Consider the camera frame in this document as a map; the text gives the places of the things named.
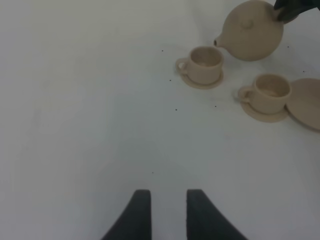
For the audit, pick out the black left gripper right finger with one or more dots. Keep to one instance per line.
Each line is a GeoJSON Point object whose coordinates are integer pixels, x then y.
{"type": "Point", "coordinates": [205, 222]}

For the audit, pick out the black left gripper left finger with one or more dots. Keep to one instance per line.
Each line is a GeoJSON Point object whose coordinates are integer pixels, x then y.
{"type": "Point", "coordinates": [135, 222]}

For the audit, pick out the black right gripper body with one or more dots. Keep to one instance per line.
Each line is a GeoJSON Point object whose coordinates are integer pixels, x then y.
{"type": "Point", "coordinates": [288, 10]}

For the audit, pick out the beige teapot with lid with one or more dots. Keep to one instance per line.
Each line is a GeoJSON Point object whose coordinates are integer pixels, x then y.
{"type": "Point", "coordinates": [251, 31]}

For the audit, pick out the large beige teapot saucer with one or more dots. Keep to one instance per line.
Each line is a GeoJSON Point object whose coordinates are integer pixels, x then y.
{"type": "Point", "coordinates": [304, 102]}

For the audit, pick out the beige far teacup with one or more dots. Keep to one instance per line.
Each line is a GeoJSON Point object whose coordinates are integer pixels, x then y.
{"type": "Point", "coordinates": [203, 65]}

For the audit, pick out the beige near cup saucer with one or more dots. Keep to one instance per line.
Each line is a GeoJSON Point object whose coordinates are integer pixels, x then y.
{"type": "Point", "coordinates": [265, 118]}

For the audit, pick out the beige cup saucer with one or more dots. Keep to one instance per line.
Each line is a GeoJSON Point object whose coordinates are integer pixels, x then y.
{"type": "Point", "coordinates": [265, 118]}
{"type": "Point", "coordinates": [195, 85]}

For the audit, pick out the beige far cup saucer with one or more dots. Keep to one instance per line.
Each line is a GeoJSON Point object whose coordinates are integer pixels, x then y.
{"type": "Point", "coordinates": [195, 85]}

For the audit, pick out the beige teacup with handle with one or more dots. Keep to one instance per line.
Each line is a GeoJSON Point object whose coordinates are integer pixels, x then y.
{"type": "Point", "coordinates": [267, 95]}

